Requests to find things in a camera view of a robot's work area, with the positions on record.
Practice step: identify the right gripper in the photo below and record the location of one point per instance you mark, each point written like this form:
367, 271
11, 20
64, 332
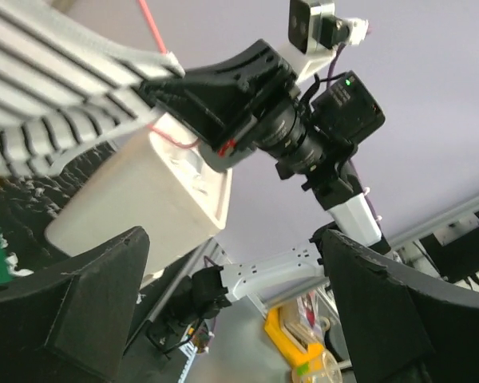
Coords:
313, 136

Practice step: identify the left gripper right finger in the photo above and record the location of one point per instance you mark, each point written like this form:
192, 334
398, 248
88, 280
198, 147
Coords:
400, 325

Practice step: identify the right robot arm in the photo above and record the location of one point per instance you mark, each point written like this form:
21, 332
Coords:
346, 203

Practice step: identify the white foam box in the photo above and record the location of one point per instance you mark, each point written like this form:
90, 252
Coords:
154, 181

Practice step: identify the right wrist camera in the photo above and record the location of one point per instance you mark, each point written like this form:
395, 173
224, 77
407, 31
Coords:
317, 36

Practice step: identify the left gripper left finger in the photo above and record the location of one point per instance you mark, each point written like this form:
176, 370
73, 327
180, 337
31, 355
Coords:
70, 322

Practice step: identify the striped black white tank top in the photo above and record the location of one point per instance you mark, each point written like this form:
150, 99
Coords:
65, 89

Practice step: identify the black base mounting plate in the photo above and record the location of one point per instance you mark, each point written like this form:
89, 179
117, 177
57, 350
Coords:
159, 348

